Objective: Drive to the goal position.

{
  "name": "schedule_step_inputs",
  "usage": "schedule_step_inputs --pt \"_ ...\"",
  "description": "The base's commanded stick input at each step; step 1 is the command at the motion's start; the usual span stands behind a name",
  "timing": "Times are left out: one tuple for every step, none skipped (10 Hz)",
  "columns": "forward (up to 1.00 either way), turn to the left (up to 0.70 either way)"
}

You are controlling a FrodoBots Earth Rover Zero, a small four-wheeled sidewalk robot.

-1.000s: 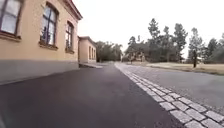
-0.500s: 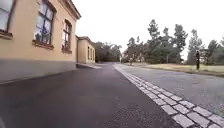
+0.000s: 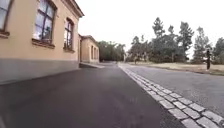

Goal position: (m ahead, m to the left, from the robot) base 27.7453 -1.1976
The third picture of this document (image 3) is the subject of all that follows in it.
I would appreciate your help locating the grey cobblestone kerb strip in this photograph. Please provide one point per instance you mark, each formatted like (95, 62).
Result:
(173, 104)

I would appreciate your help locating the dark asphalt pavement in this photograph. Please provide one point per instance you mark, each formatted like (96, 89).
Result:
(90, 100)

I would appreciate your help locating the dark green tree cluster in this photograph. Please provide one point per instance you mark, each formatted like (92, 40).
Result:
(110, 51)

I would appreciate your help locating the small beige building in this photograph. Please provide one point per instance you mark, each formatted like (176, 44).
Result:
(88, 50)

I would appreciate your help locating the dry grass field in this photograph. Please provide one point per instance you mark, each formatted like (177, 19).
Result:
(186, 67)

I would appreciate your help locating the dark post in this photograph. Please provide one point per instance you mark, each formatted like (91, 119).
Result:
(208, 60)

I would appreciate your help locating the row of trees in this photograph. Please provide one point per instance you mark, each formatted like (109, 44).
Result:
(166, 45)

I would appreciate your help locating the beige building with windows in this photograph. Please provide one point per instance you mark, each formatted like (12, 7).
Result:
(23, 36)

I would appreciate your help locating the grey asphalt road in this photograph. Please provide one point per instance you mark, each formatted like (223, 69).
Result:
(186, 85)

